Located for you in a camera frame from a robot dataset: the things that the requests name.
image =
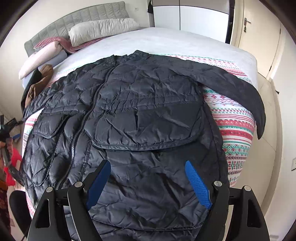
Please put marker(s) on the brown jacket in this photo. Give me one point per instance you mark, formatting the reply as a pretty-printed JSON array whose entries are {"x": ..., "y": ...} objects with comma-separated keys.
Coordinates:
[{"x": 36, "y": 89}]

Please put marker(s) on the white bed mattress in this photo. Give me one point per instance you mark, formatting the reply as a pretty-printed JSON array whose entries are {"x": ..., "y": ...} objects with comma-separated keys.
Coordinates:
[{"x": 166, "y": 42}]

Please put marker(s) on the black quilted puffer jacket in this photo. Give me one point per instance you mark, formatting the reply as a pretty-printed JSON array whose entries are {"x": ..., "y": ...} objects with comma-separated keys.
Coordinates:
[{"x": 129, "y": 129}]

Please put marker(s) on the grey padded headboard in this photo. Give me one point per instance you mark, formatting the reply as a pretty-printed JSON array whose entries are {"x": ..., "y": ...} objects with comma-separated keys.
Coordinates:
[{"x": 62, "y": 26}]

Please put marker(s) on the patterned red green bed cloth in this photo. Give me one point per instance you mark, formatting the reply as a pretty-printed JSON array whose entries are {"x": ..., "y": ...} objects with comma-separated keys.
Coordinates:
[{"x": 233, "y": 129}]

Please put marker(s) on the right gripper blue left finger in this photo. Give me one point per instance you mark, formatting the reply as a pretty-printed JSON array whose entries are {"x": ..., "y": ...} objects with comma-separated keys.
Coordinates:
[{"x": 82, "y": 196}]

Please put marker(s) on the white grey wardrobe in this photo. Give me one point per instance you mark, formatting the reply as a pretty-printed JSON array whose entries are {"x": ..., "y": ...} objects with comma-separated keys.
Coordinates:
[{"x": 210, "y": 18}]

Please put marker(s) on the pink red folded blanket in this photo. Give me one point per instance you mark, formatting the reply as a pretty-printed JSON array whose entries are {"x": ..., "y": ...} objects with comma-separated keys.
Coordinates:
[{"x": 66, "y": 44}]

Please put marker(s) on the light pink pillow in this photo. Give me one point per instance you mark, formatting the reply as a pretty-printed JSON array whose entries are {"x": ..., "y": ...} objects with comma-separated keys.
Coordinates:
[{"x": 43, "y": 55}]

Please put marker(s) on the black garment beside brown jacket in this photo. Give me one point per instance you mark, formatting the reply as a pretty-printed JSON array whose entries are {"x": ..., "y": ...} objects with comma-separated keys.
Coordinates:
[{"x": 35, "y": 78}]

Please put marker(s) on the black bag on wardrobe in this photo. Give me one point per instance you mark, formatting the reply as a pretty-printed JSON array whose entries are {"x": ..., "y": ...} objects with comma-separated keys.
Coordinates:
[{"x": 150, "y": 7}]

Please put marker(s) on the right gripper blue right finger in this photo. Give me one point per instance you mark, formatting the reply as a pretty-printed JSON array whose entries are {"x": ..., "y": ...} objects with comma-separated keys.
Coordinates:
[{"x": 214, "y": 197}]

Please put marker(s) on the door handle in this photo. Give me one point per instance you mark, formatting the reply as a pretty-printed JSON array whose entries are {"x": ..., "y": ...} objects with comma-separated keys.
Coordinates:
[{"x": 245, "y": 24}]

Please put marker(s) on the cream door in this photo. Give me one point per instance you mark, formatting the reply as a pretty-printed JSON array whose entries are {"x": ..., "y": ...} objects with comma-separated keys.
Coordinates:
[{"x": 262, "y": 35}]

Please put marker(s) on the lavender folded blanket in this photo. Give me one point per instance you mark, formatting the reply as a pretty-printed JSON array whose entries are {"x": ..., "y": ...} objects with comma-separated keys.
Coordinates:
[{"x": 54, "y": 61}]

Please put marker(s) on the beige pillow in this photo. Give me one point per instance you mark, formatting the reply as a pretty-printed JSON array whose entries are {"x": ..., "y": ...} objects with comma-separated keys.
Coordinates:
[{"x": 91, "y": 30}]

